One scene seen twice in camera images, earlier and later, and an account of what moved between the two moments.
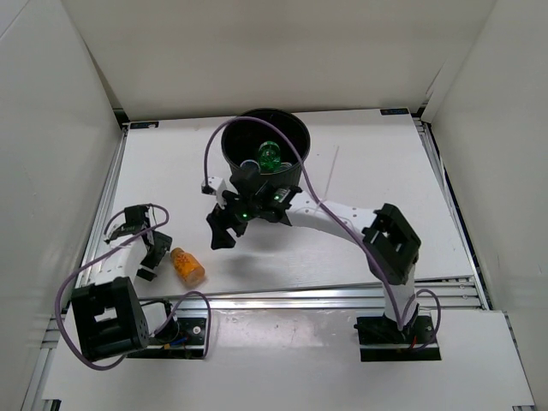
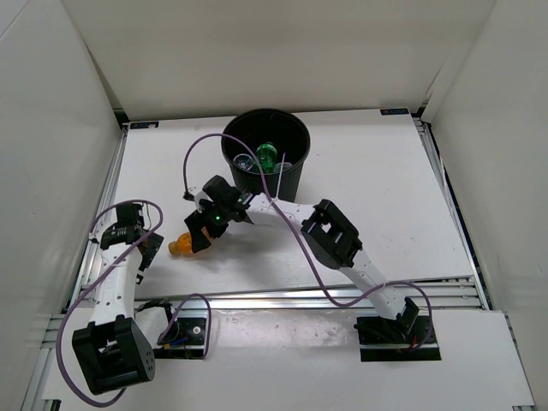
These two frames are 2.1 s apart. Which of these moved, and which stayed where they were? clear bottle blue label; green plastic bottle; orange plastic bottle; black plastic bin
Moved: clear bottle blue label; orange plastic bottle
Stayed: green plastic bottle; black plastic bin
